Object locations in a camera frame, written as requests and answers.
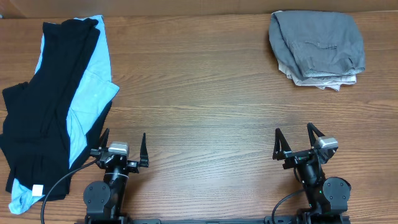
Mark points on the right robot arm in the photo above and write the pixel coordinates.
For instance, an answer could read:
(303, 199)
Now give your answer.
(327, 197)

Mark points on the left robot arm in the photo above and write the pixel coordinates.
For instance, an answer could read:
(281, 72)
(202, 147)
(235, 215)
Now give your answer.
(104, 199)

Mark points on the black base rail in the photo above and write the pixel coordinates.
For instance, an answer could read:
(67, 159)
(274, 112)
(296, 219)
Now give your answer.
(266, 220)

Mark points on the black t-shirt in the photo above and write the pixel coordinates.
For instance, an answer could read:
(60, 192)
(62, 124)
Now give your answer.
(35, 140)

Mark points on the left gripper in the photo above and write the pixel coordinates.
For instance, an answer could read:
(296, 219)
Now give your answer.
(134, 165)

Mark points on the grey folded trousers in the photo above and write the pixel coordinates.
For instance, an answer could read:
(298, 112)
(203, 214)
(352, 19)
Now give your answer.
(317, 44)

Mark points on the light blue t-shirt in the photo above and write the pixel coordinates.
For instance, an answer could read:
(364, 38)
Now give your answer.
(94, 92)

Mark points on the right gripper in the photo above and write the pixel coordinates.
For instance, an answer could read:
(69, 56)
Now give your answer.
(282, 151)

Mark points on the black shirt under pile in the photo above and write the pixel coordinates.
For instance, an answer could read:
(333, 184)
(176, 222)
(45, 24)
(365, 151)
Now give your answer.
(92, 138)

